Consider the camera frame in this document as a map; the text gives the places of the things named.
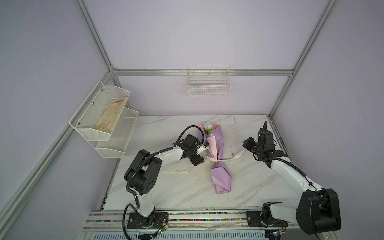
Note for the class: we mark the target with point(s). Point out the aluminium front rail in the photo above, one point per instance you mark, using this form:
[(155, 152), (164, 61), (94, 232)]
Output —
[(200, 220)]

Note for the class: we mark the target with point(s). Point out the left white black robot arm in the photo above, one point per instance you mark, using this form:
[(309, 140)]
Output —
[(143, 173)]

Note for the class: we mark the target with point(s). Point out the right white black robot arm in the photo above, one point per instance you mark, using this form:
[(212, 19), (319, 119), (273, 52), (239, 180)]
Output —
[(318, 209)]

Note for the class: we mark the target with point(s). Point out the white mesh shelf basket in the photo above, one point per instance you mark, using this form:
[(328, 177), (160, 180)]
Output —
[(97, 118), (116, 146)]

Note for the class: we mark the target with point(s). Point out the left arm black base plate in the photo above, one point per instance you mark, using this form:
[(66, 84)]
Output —
[(153, 221)]

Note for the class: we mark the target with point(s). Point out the white mesh lower shelf basket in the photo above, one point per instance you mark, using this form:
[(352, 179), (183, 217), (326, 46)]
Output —
[(116, 146)]

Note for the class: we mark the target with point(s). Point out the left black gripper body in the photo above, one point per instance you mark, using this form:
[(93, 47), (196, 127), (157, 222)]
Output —
[(194, 158)]

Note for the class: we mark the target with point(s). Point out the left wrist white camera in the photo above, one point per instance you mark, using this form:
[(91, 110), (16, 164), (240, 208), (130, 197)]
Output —
[(203, 147)]

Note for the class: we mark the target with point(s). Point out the beige cloth in basket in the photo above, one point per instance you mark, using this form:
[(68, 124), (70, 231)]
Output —
[(110, 115)]

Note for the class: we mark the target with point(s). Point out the pink purple wrapping paper sheet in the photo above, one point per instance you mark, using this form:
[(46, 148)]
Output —
[(221, 177)]

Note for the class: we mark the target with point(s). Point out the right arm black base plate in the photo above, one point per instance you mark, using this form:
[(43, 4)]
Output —
[(263, 220)]

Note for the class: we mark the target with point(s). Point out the white blue fake rose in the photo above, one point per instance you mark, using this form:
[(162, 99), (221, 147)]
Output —
[(208, 127)]

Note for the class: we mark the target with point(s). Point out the white wire wall basket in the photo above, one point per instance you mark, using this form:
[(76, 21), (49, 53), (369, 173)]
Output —
[(208, 81)]

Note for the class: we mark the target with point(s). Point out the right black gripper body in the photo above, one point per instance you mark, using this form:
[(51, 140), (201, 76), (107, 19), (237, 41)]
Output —
[(253, 146)]

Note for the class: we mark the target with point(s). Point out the white mesh upper shelf basket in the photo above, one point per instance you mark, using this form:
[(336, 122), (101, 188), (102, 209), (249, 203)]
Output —
[(97, 118)]

